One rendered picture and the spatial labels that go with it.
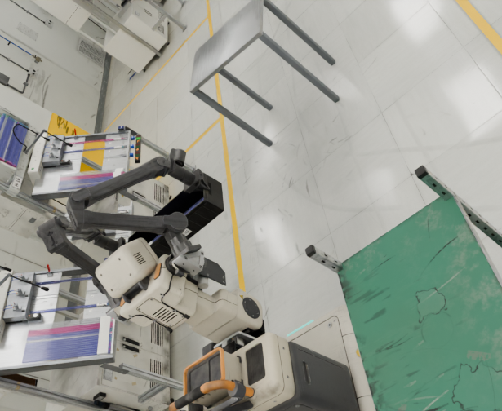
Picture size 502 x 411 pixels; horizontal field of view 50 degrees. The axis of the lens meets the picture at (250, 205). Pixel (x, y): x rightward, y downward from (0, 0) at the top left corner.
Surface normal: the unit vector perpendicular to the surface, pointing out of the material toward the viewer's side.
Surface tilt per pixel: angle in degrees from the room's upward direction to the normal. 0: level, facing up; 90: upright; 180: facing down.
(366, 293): 0
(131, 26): 90
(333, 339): 0
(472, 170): 0
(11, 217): 90
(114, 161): 44
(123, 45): 90
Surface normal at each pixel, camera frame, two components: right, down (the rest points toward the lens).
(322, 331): -0.72, -0.43
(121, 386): 0.69, -0.56
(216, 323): -0.01, 0.65
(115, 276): -0.42, 0.24
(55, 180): -0.04, -0.70
